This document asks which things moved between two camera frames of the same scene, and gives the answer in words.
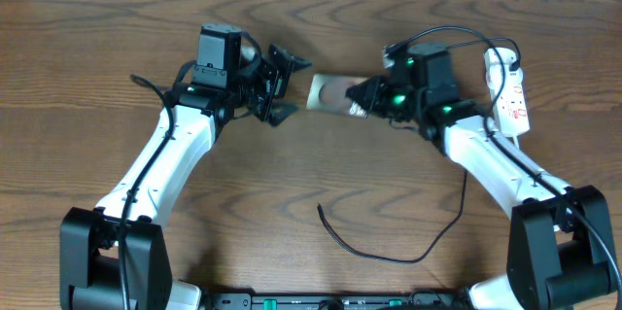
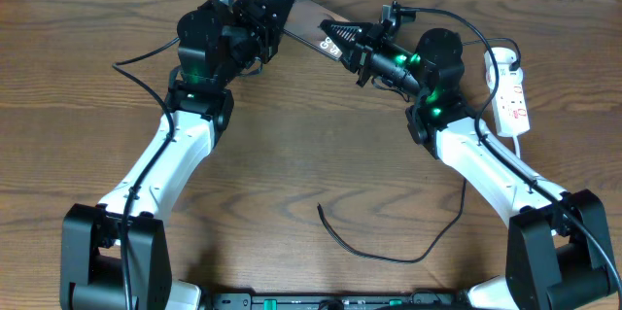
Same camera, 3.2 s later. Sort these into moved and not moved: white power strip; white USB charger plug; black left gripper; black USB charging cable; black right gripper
Moved: black right gripper; black left gripper
Not moved: white power strip; black USB charging cable; white USB charger plug
